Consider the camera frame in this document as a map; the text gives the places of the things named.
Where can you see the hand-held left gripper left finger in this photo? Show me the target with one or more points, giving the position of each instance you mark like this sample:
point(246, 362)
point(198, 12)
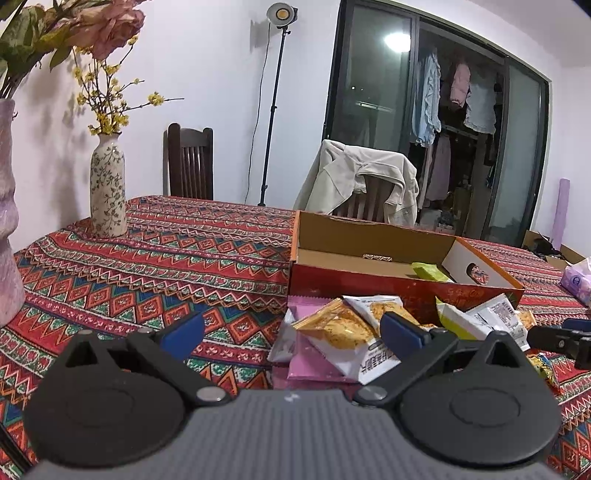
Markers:
point(184, 330)

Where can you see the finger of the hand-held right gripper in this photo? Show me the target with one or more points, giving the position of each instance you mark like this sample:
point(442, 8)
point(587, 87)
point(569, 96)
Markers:
point(554, 339)
point(579, 324)

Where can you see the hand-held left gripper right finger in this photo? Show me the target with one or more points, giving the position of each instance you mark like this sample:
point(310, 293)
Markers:
point(401, 332)

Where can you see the colourful snack packet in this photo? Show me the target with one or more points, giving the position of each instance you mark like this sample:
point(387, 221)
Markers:
point(545, 371)

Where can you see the white cracker snack packet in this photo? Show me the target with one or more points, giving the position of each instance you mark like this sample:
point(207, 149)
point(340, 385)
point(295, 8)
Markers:
point(374, 307)

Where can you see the green and white snack packet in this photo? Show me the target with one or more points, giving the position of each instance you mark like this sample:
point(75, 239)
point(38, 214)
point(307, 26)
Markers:
point(455, 321)

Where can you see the white printed snack packet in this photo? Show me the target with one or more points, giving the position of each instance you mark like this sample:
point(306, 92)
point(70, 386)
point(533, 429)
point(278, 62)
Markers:
point(501, 318)

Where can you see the yellow cracker snack packet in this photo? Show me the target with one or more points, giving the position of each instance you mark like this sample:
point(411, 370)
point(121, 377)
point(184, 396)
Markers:
point(337, 327)

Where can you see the red cardboard box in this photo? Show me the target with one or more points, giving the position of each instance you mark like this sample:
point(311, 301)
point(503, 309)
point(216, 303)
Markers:
point(351, 286)

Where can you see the pink snack packet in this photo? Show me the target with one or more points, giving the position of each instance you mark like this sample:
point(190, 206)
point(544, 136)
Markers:
point(309, 360)

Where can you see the plain white snack packet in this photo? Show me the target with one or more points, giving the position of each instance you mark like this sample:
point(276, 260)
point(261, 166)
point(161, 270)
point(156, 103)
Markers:
point(282, 341)

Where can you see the purple tissue pack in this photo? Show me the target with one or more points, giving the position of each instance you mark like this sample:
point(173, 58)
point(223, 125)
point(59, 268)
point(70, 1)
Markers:
point(577, 281)

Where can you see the open brown cardboard box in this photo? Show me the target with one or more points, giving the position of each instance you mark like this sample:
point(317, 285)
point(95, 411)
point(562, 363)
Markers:
point(554, 264)

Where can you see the purple rolled yoga mat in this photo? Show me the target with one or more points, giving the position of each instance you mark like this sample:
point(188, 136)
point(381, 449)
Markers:
point(561, 212)

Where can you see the wooden chair under jacket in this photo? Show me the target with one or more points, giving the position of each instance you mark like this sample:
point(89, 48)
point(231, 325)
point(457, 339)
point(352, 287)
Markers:
point(364, 203)

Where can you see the floral ceramic vase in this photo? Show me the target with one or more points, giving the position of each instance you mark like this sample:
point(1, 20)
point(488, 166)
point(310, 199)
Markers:
point(108, 184)

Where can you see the hanging lilac clothes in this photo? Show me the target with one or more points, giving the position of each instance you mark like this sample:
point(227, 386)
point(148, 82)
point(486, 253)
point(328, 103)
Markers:
point(438, 170)

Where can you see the beige jacket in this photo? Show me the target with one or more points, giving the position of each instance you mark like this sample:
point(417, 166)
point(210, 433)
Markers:
point(332, 180)

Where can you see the dark wooden chair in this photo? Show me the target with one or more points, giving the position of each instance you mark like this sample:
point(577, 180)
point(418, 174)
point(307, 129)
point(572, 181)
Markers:
point(175, 157)

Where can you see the black framed sliding glass door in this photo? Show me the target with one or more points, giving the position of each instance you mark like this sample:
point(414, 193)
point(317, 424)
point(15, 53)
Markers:
point(369, 115)

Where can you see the yellow flower branches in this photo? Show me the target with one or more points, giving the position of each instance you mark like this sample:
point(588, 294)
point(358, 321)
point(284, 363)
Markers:
point(105, 122)

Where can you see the hanging light blue shirt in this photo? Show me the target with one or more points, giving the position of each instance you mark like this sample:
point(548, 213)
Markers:
point(427, 101)

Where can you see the hanging white garment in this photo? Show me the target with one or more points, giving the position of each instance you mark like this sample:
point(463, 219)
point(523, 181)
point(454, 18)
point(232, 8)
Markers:
point(480, 110)

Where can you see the hanging pink garment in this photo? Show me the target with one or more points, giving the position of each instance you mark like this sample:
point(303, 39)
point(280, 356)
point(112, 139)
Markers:
point(459, 85)

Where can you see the pink rose bouquet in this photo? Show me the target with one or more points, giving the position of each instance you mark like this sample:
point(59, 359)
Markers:
point(111, 23)

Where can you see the studio light on stand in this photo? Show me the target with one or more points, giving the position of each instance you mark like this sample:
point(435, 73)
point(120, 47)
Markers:
point(280, 13)

